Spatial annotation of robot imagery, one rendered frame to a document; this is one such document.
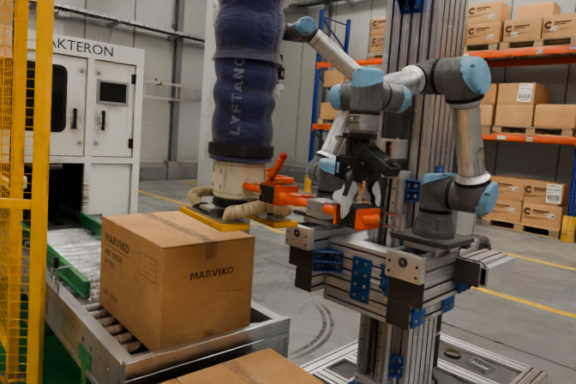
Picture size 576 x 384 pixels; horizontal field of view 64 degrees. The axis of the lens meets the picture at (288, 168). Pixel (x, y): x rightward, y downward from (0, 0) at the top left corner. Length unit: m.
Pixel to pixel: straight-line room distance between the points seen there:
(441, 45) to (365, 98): 0.94
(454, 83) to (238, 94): 0.67
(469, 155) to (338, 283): 0.77
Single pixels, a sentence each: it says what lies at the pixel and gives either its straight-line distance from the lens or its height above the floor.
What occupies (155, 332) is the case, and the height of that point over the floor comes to 0.64.
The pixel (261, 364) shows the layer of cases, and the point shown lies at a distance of 1.80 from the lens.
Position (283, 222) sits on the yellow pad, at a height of 1.08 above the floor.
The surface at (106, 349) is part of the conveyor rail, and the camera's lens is 1.81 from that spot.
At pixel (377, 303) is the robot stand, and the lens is 1.89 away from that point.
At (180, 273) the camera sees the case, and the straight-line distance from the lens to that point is 1.74.
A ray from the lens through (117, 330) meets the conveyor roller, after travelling 2.08.
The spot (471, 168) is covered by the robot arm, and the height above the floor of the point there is 1.30.
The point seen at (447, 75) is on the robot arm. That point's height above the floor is 1.58.
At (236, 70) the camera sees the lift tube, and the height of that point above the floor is 1.56.
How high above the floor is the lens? 1.38
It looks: 4 degrees down
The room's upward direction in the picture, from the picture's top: 4 degrees clockwise
